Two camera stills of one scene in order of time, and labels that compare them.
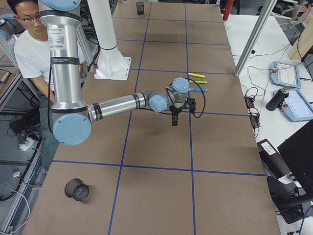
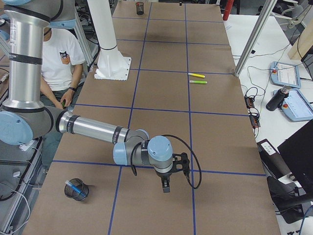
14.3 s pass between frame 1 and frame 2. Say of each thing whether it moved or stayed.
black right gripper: moved
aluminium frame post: stayed
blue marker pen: moved
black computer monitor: stayed
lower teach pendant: stayed
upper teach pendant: stayed
